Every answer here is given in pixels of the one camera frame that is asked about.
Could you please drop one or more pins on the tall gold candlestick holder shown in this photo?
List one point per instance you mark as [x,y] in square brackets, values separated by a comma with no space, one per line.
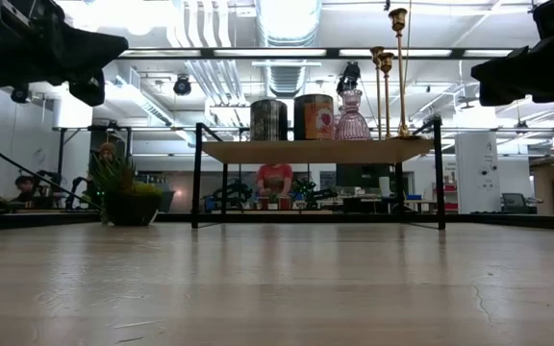
[400,72]

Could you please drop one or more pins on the black office chair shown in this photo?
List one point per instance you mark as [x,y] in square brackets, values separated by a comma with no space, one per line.
[513,202]

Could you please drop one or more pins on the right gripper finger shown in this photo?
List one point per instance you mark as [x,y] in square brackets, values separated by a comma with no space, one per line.
[512,74]

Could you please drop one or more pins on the black hanging camera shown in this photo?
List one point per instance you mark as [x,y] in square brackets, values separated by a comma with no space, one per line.
[349,77]

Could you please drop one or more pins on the white column cabinet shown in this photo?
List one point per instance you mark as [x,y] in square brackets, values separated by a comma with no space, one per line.
[476,173]

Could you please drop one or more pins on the tin can with orange label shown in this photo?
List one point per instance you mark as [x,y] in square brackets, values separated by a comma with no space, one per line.
[314,117]

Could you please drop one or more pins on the black background robot arm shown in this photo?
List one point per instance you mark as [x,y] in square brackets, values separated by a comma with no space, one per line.
[313,190]
[231,192]

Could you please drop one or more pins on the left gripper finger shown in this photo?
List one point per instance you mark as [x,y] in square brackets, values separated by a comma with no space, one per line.
[84,50]

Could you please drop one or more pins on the pink glass candle holder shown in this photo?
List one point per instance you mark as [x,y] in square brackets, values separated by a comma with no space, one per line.
[352,120]

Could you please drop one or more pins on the person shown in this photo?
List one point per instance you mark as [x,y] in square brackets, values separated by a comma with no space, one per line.
[24,185]
[107,151]
[274,178]

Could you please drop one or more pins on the black ceiling spotlight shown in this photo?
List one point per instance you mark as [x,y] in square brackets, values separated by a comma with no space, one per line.
[182,85]

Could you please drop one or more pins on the wooden shelf riser black frame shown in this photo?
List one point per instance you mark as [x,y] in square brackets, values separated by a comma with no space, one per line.
[306,151]

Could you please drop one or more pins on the potted green succulent plant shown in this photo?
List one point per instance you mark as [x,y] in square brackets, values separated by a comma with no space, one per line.
[130,209]

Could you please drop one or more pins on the black aluminium rig frame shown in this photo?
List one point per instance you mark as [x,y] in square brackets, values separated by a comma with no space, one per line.
[41,221]

